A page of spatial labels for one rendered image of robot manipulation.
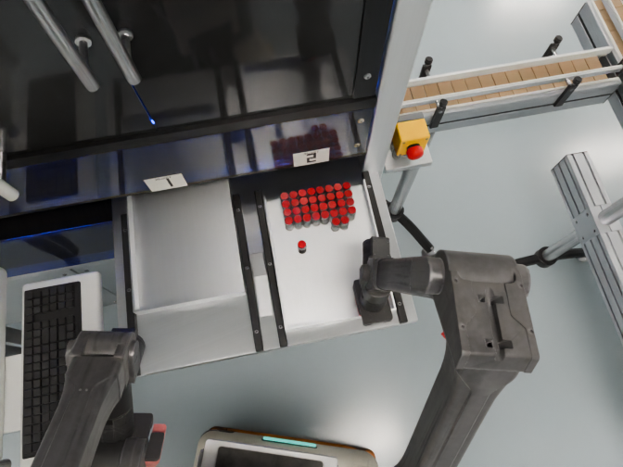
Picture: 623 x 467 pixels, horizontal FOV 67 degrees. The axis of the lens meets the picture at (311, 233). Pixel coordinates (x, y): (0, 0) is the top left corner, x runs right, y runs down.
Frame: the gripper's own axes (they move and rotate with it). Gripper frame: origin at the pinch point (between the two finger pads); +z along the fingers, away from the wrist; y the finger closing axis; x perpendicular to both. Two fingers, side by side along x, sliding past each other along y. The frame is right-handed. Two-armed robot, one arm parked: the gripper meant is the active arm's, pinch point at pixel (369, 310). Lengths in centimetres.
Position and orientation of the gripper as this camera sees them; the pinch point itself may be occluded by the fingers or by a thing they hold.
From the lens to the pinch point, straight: 113.4
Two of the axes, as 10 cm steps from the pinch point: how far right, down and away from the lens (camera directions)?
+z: 0.2, 4.3, 9.0
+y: -1.8, -8.9, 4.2
